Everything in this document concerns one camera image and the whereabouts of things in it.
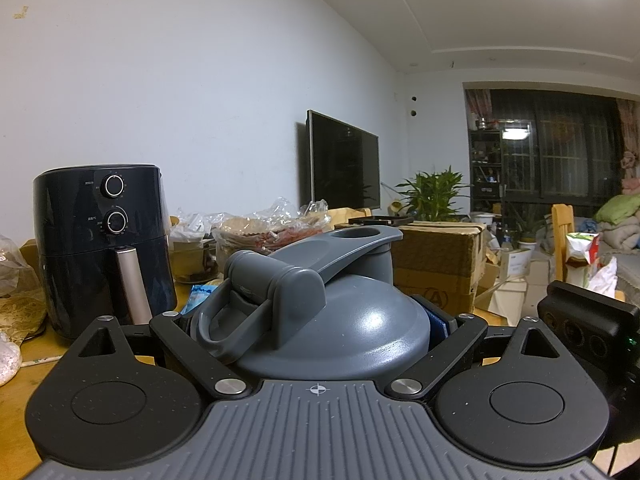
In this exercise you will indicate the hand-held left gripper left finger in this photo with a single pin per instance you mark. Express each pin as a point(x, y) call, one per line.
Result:
point(172, 330)

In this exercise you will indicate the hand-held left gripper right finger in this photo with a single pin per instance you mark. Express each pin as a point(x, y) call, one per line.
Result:
point(441, 322)

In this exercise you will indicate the clear shaker bottle grey lid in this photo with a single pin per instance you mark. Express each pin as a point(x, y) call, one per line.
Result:
point(360, 320)

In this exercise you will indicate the blue packet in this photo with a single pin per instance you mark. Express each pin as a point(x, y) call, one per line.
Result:
point(200, 297)

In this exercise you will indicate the white plastic bag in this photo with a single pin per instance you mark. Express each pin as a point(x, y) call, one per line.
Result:
point(605, 277)

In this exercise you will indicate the brown cardboard box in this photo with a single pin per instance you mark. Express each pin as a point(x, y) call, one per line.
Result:
point(440, 255)

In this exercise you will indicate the green white snack bag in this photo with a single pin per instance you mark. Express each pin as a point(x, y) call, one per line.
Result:
point(582, 252)

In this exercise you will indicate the olive plastic bag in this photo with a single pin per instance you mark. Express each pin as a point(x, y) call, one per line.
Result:
point(192, 255)

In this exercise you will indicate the wooden chair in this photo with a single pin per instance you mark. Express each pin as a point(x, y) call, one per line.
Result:
point(561, 240)

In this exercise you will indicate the small plant in white pot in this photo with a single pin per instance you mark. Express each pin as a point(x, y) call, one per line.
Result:
point(526, 240)

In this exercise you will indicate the pile of folded bedding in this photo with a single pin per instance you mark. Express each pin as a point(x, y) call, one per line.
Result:
point(620, 220)

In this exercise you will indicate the green potted plant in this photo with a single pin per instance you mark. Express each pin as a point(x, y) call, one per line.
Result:
point(435, 195)

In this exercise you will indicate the clear bag of paper plates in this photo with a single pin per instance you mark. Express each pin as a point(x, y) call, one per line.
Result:
point(270, 232)

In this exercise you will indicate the black air fryer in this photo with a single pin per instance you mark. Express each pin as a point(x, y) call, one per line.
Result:
point(65, 220)

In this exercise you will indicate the clear bag with brown paper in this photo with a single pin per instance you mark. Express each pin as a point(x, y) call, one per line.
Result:
point(20, 285)

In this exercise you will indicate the bag of white granules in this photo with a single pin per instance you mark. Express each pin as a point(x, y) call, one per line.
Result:
point(9, 360)

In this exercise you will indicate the barred window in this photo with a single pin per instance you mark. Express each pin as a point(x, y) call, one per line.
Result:
point(560, 150)

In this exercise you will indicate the black flat television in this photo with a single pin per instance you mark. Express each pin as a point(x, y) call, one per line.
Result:
point(345, 160)

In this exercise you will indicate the black flat frame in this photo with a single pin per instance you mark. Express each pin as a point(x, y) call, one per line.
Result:
point(380, 220)

